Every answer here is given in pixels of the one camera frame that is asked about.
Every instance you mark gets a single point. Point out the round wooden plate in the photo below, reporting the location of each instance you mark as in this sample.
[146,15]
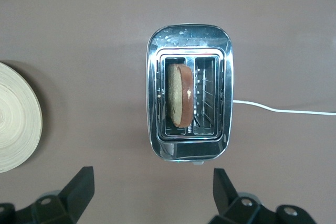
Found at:
[18,119]

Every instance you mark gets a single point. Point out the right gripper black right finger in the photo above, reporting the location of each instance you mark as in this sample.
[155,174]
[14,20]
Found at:
[244,213]

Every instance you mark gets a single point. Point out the brown bread slice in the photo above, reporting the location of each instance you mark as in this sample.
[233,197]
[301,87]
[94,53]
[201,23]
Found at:
[181,95]

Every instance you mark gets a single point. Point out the chrome and cream toaster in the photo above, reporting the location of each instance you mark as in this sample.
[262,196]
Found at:
[189,150]

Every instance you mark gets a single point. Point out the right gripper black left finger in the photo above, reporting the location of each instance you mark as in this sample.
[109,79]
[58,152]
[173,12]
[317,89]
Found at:
[65,208]

